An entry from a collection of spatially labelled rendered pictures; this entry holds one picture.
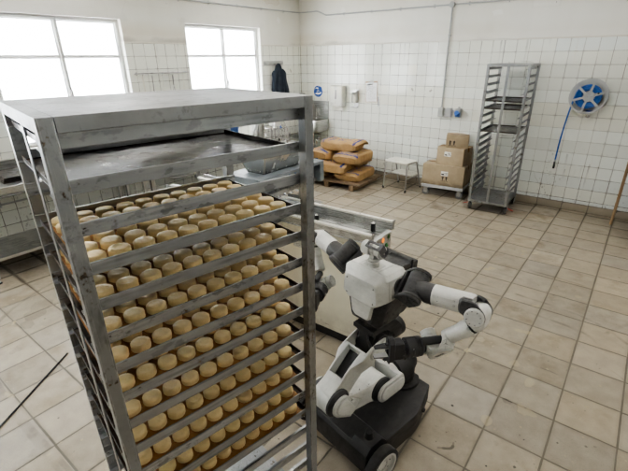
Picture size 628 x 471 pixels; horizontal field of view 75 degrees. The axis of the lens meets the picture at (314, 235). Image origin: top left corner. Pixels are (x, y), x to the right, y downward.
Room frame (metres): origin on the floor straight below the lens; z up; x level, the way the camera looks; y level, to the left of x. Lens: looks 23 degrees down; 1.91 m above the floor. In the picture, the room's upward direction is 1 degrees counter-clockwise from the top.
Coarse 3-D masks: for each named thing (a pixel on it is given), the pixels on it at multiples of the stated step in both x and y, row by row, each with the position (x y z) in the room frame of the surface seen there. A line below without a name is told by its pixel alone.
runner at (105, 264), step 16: (288, 208) 1.13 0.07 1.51; (224, 224) 0.99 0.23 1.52; (240, 224) 1.02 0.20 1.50; (256, 224) 1.05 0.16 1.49; (176, 240) 0.90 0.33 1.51; (192, 240) 0.93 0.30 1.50; (112, 256) 0.81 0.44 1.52; (128, 256) 0.83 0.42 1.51; (144, 256) 0.85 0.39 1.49; (96, 272) 0.78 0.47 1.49
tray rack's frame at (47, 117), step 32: (64, 96) 1.19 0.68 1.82; (96, 96) 1.18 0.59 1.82; (128, 96) 1.17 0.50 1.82; (160, 96) 1.16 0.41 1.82; (192, 96) 1.15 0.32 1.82; (224, 96) 1.14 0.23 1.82; (256, 96) 1.12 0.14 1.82; (288, 96) 1.11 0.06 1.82; (32, 128) 0.77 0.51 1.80; (64, 128) 0.76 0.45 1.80; (96, 128) 0.80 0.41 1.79; (32, 160) 0.91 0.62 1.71; (64, 192) 0.75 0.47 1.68; (64, 224) 0.74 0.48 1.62; (64, 320) 1.08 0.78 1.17; (96, 320) 0.74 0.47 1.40; (96, 352) 0.74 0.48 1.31; (96, 384) 0.91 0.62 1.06; (128, 416) 0.75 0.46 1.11; (128, 448) 0.74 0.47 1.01
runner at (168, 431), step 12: (288, 360) 1.11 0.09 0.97; (264, 372) 1.05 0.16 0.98; (276, 372) 1.08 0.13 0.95; (252, 384) 1.02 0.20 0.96; (228, 396) 0.96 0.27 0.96; (204, 408) 0.91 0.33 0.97; (180, 420) 0.86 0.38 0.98; (192, 420) 0.88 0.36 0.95; (168, 432) 0.84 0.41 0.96; (144, 444) 0.79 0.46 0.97
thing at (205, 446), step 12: (276, 396) 1.13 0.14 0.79; (288, 396) 1.15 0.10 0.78; (264, 408) 1.08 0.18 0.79; (240, 420) 1.04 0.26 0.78; (252, 420) 1.04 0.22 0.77; (228, 432) 1.00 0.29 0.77; (204, 444) 0.94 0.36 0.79; (216, 444) 0.95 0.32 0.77; (180, 456) 0.89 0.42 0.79; (192, 456) 0.90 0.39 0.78; (168, 468) 0.85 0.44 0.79; (180, 468) 0.87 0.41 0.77
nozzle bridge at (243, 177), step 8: (320, 160) 3.16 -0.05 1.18; (288, 168) 2.91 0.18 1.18; (296, 168) 2.91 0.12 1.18; (320, 168) 3.13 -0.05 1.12; (240, 176) 2.72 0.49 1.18; (248, 176) 2.72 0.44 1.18; (256, 176) 2.71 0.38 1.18; (264, 176) 2.71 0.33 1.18; (272, 176) 2.71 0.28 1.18; (280, 176) 2.75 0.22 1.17; (320, 176) 3.13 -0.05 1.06; (296, 184) 2.95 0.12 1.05; (264, 192) 2.62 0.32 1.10; (272, 192) 2.78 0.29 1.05; (280, 192) 2.80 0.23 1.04
